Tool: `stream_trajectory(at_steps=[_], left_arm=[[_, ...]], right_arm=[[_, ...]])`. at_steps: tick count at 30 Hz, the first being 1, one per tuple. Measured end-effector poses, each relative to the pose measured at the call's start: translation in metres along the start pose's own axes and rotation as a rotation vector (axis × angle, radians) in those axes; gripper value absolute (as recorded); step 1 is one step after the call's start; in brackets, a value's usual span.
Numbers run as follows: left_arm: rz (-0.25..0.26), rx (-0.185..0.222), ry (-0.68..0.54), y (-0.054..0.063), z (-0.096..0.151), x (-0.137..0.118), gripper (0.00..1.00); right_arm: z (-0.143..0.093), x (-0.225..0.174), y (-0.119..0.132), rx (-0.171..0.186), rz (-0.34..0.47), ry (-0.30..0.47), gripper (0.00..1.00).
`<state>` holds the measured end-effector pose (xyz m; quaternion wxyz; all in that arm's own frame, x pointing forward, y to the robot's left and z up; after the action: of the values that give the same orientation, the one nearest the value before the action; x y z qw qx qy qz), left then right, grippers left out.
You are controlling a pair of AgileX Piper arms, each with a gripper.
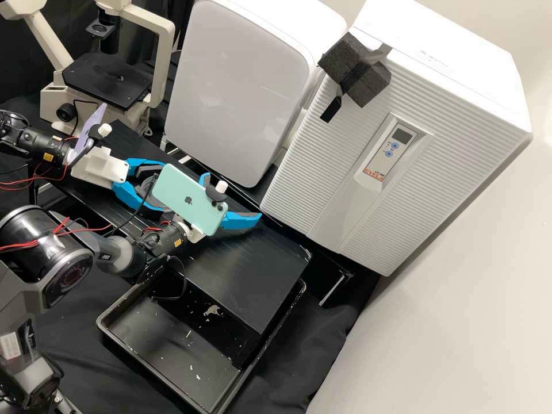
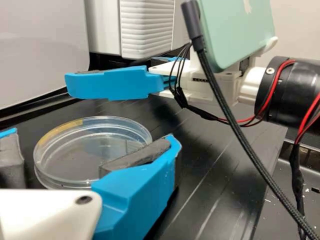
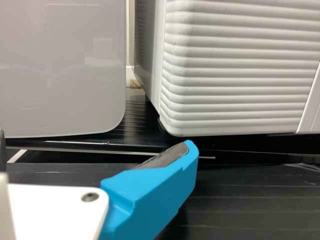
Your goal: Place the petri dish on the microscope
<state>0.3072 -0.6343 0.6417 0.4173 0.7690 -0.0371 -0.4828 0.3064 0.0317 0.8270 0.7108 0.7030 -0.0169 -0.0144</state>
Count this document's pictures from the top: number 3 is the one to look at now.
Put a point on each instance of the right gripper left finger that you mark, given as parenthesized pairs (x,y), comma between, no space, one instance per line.
(2,150)

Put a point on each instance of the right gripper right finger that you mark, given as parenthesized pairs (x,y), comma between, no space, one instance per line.
(150,195)

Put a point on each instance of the black platform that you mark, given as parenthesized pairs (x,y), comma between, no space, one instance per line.
(140,125)
(250,200)

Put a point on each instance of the white box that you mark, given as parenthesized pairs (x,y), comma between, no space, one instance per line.
(62,70)

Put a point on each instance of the white incubator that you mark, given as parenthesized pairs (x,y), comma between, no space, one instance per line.
(150,50)

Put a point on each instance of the incubator door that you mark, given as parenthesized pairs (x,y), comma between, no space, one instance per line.
(237,70)

